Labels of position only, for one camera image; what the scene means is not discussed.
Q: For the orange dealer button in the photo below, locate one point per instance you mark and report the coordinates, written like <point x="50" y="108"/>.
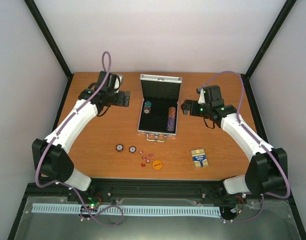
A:
<point x="157" y="165"/>

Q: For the red poker chip stack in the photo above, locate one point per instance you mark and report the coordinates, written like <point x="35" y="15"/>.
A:
<point x="172" y="112"/>

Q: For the blue playing card box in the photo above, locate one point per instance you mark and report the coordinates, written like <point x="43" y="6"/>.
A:
<point x="199" y="158"/>

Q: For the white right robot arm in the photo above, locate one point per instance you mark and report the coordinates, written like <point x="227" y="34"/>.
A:
<point x="267" y="165"/>

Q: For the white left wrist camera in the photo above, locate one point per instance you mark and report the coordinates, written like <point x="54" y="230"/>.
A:
<point x="118" y="82"/>

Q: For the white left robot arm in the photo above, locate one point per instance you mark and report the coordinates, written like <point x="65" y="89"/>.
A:
<point x="51" y="154"/>

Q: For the aluminium poker case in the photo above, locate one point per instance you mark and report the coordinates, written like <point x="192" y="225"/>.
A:
<point x="163" y="92"/>

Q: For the black poker chip stack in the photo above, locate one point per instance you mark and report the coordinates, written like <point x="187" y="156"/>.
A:
<point x="132" y="149"/>

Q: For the blue poker chip stack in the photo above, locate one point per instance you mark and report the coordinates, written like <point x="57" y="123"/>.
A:
<point x="147" y="104"/>
<point x="147" y="109"/>

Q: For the purple poker chip stack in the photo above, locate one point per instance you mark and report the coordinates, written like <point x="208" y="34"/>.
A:
<point x="171" y="124"/>

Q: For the brown poker chip stack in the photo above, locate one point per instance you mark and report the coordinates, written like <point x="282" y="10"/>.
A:
<point x="119" y="147"/>

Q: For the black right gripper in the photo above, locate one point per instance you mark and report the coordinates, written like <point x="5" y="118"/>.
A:
<point x="188" y="103"/>

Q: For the light blue cable duct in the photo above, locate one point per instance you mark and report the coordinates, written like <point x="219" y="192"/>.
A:
<point x="128" y="210"/>

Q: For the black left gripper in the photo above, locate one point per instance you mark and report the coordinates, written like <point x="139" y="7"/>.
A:
<point x="121" y="101"/>

